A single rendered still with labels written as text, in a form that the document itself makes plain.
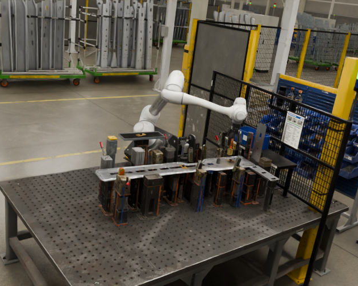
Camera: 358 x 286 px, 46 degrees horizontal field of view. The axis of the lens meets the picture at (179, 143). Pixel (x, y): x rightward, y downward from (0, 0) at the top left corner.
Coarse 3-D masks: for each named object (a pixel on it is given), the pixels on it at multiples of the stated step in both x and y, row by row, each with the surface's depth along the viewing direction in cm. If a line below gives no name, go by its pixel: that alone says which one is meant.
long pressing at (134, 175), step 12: (240, 156) 374; (132, 168) 320; (144, 168) 323; (156, 168) 326; (168, 168) 329; (180, 168) 332; (192, 168) 335; (204, 168) 338; (216, 168) 341; (228, 168) 345; (108, 180) 296
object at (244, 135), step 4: (240, 128) 406; (244, 128) 410; (248, 128) 412; (252, 128) 407; (244, 132) 394; (252, 132) 408; (244, 136) 395; (260, 136) 400; (268, 136) 388; (236, 140) 404; (244, 140) 395; (252, 140) 387; (264, 140) 386; (268, 140) 390; (244, 144) 396; (252, 144) 388; (264, 144) 389; (268, 144) 392; (252, 148) 388; (264, 148) 391
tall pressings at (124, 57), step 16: (96, 0) 1042; (112, 0) 1042; (128, 0) 1065; (128, 16) 1076; (144, 16) 1107; (128, 32) 1087; (144, 32) 1117; (112, 48) 1077; (128, 48) 1127; (144, 48) 1131; (112, 64) 1083; (128, 64) 1140; (144, 64) 1126
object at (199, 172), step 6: (198, 174) 322; (204, 174) 320; (198, 180) 323; (204, 180) 322; (198, 186) 324; (204, 186) 324; (198, 192) 326; (192, 198) 332; (198, 198) 327; (192, 204) 333; (198, 204) 327; (198, 210) 330
